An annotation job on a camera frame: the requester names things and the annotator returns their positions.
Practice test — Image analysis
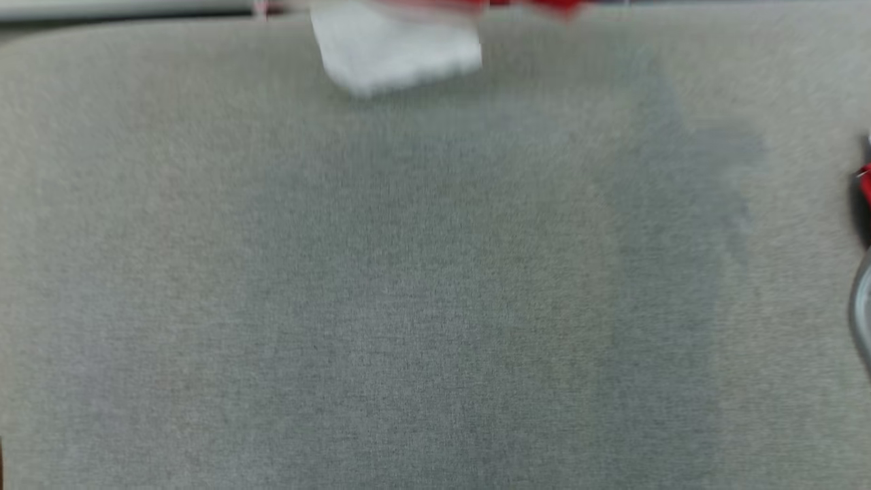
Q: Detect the red shirt with white sleeves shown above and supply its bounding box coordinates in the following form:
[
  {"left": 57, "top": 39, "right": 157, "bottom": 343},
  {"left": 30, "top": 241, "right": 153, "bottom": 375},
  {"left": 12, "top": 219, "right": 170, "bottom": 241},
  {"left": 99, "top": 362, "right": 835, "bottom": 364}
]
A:
[{"left": 252, "top": 0, "right": 593, "bottom": 97}]

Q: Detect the grey fabric sofa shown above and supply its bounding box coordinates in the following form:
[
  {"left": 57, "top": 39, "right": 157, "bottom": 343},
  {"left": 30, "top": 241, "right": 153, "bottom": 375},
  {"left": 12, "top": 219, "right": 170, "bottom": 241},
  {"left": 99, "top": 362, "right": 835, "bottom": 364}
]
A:
[{"left": 0, "top": 0, "right": 871, "bottom": 490}]

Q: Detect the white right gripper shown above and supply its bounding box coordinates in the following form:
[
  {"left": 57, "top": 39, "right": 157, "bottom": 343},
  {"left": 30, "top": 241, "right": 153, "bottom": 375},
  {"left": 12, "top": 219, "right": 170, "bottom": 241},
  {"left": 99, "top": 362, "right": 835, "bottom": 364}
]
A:
[{"left": 852, "top": 133, "right": 871, "bottom": 249}]

